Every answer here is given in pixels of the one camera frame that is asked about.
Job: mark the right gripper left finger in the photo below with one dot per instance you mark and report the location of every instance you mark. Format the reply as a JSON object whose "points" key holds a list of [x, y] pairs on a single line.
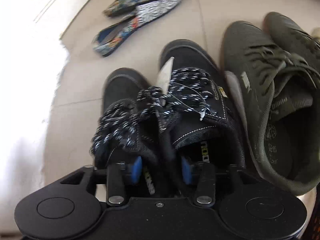
{"points": [[119, 175]]}

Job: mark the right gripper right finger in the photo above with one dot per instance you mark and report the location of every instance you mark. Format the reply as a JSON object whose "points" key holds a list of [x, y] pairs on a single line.
{"points": [[200, 181]]}

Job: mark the black work shoe speckled laces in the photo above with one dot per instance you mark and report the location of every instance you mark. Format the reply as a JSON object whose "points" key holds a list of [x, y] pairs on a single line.
{"points": [[128, 129]]}

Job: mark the black work shoe with tag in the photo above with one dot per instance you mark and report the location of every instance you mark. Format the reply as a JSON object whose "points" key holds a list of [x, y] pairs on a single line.
{"points": [[195, 106]]}

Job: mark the olive green sneaker white stripe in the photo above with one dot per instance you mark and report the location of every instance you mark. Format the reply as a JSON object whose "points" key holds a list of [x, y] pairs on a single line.
{"points": [[277, 96]]}

